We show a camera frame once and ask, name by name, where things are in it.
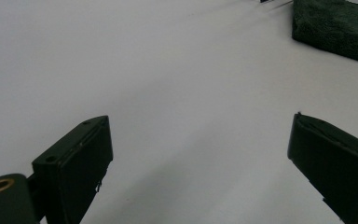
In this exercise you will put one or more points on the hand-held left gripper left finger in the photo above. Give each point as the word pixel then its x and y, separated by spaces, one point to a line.
pixel 74 168

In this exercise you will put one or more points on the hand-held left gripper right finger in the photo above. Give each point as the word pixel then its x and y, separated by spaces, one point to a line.
pixel 338 161

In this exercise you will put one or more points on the dark green sponge block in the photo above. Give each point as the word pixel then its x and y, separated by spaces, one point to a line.
pixel 335 28

